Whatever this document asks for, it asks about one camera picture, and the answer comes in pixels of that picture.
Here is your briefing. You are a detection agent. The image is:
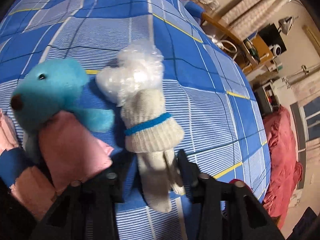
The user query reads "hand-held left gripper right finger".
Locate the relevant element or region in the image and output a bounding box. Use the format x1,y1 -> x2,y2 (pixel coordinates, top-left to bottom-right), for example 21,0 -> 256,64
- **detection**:
176,150 -> 285,240

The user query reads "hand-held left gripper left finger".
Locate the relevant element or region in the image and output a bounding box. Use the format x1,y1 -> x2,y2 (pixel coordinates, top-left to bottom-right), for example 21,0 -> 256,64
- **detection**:
32,162 -> 125,240

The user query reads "white sock with blue stripe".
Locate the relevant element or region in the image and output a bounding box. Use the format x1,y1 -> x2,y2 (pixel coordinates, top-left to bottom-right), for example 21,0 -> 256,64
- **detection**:
120,89 -> 186,213

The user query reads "pink fuzzy sock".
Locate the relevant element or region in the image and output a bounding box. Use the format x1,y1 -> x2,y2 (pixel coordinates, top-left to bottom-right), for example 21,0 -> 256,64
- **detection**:
0,109 -> 58,220

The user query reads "clear plastic bag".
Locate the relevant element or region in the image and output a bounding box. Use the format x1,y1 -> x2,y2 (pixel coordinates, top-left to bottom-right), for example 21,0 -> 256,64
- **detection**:
95,39 -> 165,108

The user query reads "blue teddy bear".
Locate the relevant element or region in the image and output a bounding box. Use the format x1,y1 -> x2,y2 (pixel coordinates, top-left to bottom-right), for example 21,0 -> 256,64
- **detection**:
10,59 -> 115,194

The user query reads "blue plaid bed sheet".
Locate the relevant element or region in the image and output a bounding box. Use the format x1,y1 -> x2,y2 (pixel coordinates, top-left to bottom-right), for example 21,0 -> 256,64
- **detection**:
0,0 -> 272,240

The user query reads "red blanket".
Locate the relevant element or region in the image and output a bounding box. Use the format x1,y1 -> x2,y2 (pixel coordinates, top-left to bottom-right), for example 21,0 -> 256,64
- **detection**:
261,105 -> 303,219

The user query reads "wooden desk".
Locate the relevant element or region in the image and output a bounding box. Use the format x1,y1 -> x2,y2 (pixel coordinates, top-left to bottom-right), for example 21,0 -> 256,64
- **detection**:
169,0 -> 272,74

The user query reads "black monitor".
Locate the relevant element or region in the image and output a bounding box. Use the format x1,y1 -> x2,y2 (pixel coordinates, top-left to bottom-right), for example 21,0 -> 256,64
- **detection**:
259,23 -> 285,55

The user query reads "pale striped curtain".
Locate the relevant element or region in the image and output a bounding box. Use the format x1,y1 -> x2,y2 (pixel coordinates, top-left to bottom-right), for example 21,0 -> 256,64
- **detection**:
220,0 -> 305,30

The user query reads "white round camera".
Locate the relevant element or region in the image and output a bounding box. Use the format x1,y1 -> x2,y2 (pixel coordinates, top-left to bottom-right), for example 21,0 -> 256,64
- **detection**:
269,44 -> 284,57

